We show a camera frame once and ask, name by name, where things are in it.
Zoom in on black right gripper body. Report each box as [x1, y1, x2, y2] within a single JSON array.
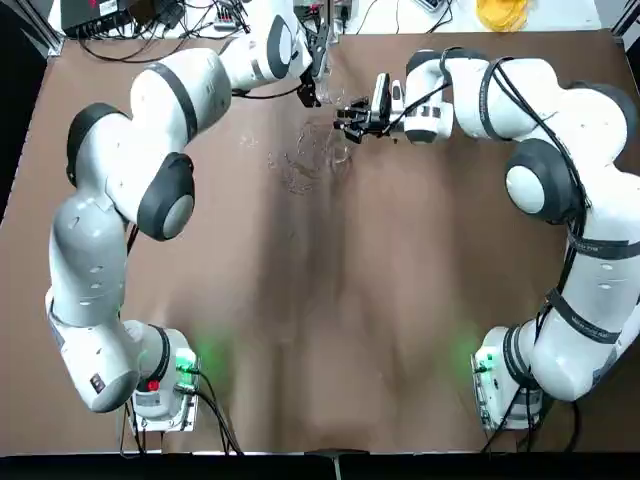
[[363, 102, 389, 139]]

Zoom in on aluminium camera post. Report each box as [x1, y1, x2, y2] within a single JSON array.
[[319, 0, 346, 36]]

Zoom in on aluminium frame rail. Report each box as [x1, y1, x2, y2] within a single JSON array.
[[28, 0, 65, 57], [608, 0, 640, 37]]

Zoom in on yellow plastic basket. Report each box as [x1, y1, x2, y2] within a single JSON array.
[[473, 0, 532, 34]]

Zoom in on black base cable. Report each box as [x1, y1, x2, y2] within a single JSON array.
[[187, 367, 246, 456], [479, 394, 584, 454]]

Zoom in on glass beaker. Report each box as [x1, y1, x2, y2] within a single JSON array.
[[318, 74, 352, 109]]

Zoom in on glass conical flask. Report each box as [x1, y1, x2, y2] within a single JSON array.
[[327, 114, 355, 169]]

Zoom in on black box red logo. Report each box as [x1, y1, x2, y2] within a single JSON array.
[[60, 0, 135, 37]]

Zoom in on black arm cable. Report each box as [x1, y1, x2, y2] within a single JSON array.
[[384, 47, 596, 441]]

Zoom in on black power adapter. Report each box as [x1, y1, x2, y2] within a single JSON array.
[[130, 0, 184, 30]]

